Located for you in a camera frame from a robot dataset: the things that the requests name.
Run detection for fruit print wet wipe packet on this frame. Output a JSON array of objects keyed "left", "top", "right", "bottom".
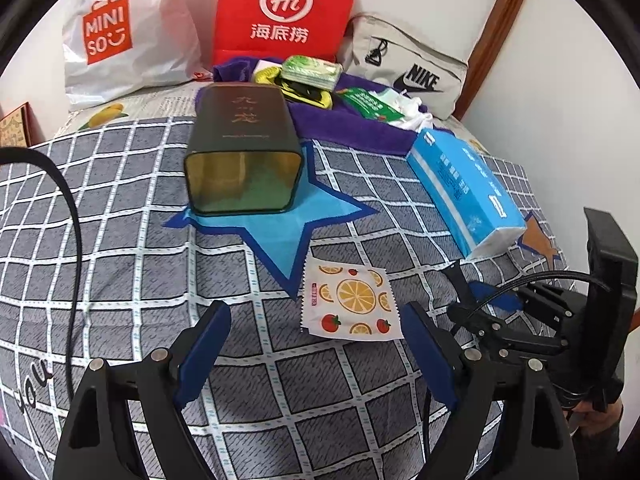
[{"left": 300, "top": 255, "right": 407, "bottom": 341}]

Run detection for grey checked bed sheet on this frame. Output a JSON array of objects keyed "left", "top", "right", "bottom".
[{"left": 0, "top": 117, "right": 571, "bottom": 480}]

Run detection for wooden framed picture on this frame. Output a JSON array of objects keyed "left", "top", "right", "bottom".
[{"left": 0, "top": 102, "right": 38, "bottom": 148}]

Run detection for person's right hand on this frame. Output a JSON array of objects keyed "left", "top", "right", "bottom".
[{"left": 570, "top": 400, "right": 625, "bottom": 433}]

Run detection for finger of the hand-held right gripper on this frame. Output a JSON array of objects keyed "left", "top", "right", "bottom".
[
  {"left": 445, "top": 259, "right": 506, "bottom": 356},
  {"left": 467, "top": 281, "right": 531, "bottom": 313}
]

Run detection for thin black cable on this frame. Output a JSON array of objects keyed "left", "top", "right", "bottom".
[{"left": 470, "top": 271, "right": 612, "bottom": 311}]

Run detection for thick black cable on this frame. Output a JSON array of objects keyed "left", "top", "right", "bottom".
[{"left": 0, "top": 149, "right": 83, "bottom": 401}]

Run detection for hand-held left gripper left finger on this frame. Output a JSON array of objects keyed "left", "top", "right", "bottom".
[{"left": 52, "top": 300, "right": 233, "bottom": 480}]

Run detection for yellow mesh bag black straps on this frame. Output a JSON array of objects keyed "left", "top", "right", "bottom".
[{"left": 252, "top": 66, "right": 335, "bottom": 108}]

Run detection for white plastic shopping bag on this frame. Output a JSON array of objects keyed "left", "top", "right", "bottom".
[{"left": 62, "top": 0, "right": 213, "bottom": 107}]

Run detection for dark green tin box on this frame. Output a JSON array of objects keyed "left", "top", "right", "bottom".
[{"left": 183, "top": 84, "right": 303, "bottom": 217}]

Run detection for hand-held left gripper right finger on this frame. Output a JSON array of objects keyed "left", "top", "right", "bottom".
[{"left": 400, "top": 301, "right": 583, "bottom": 480}]

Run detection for brown wooden door frame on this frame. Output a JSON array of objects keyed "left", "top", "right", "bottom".
[{"left": 460, "top": 0, "right": 538, "bottom": 121}]

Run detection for white cloth gloves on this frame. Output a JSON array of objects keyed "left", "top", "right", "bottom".
[{"left": 385, "top": 87, "right": 433, "bottom": 133}]

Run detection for green printed packet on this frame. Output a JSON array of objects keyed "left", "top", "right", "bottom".
[{"left": 336, "top": 87, "right": 401, "bottom": 123}]

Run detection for purple towel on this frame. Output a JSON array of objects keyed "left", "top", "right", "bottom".
[{"left": 212, "top": 57, "right": 433, "bottom": 158}]

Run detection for green tissue pack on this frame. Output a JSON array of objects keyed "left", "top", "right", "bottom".
[{"left": 280, "top": 55, "right": 343, "bottom": 90}]

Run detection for beige fabric bag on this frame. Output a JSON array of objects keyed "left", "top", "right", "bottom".
[{"left": 345, "top": 15, "right": 469, "bottom": 121}]

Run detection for blue tissue pack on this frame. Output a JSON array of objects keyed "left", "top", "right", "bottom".
[{"left": 406, "top": 128, "right": 527, "bottom": 261}]

